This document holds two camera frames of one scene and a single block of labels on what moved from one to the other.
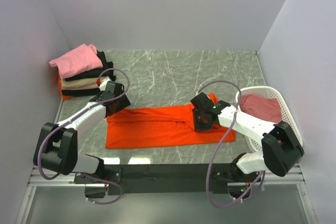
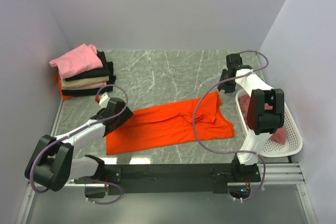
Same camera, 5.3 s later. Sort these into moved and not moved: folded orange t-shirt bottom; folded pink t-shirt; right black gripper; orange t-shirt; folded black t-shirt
Moved: orange t-shirt; right black gripper
Not moved: folded black t-shirt; folded pink t-shirt; folded orange t-shirt bottom
